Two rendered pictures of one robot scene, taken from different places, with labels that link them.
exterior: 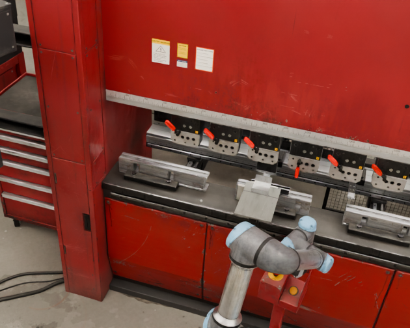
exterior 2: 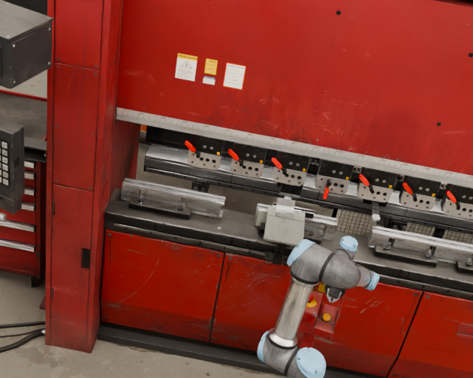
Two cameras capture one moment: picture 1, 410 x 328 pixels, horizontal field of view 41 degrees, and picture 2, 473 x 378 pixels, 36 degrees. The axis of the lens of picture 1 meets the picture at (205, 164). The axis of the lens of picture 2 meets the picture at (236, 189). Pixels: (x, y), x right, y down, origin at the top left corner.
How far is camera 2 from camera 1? 87 cm
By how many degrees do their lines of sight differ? 11
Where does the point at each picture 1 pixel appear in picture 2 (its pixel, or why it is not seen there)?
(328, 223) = not seen: hidden behind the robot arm
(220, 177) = not seen: hidden behind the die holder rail
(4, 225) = not seen: outside the picture
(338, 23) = (377, 42)
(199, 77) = (227, 94)
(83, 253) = (76, 295)
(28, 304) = (4, 362)
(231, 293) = (291, 311)
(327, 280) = (353, 308)
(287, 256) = (351, 270)
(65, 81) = (82, 98)
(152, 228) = (160, 262)
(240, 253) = (305, 269)
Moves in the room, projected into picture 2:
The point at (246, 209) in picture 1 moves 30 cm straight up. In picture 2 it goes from (275, 234) to (287, 179)
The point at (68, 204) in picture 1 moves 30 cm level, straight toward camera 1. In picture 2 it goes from (65, 238) to (83, 279)
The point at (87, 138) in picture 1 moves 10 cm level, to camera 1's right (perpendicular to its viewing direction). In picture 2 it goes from (100, 162) to (123, 163)
